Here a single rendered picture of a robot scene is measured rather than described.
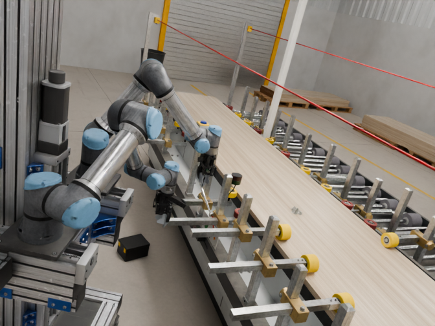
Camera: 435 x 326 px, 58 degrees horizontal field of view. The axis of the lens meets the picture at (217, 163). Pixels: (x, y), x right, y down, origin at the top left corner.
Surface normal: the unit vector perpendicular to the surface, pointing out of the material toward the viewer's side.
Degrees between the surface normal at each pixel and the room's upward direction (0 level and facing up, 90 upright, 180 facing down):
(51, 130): 90
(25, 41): 90
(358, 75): 90
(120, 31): 90
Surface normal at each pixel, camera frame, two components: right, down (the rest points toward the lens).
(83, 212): 0.81, 0.44
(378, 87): -0.88, -0.01
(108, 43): 0.42, 0.42
